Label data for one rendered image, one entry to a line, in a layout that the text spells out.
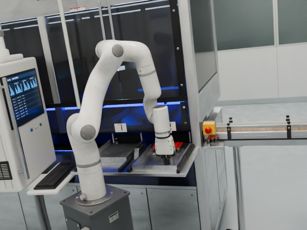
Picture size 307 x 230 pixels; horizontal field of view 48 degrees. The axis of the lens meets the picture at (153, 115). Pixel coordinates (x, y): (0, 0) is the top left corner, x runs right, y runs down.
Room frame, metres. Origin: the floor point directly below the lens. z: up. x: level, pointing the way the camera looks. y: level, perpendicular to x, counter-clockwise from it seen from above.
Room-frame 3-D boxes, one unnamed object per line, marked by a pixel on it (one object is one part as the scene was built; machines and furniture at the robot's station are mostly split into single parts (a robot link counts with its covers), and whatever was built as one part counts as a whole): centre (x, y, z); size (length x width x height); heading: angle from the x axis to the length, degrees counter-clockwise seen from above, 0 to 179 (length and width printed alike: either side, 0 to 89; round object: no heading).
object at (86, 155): (1.63, 0.36, 1.16); 0.19 x 0.12 x 0.24; 24
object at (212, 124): (2.07, -0.34, 0.99); 0.08 x 0.07 x 0.07; 160
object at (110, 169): (2.04, 0.12, 0.87); 0.70 x 0.48 x 0.02; 70
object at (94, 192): (1.60, 0.34, 0.95); 0.19 x 0.19 x 0.18
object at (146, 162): (1.94, -0.02, 0.90); 0.34 x 0.26 x 0.04; 160
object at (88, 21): (2.32, 0.41, 1.50); 0.47 x 0.01 x 0.59; 70
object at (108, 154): (2.16, 0.26, 0.90); 0.34 x 0.26 x 0.04; 160
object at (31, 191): (2.09, 0.70, 0.79); 0.45 x 0.28 x 0.03; 168
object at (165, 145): (1.77, -0.04, 1.03); 0.10 x 0.08 x 0.11; 70
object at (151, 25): (2.17, -0.02, 1.50); 0.43 x 0.01 x 0.59; 70
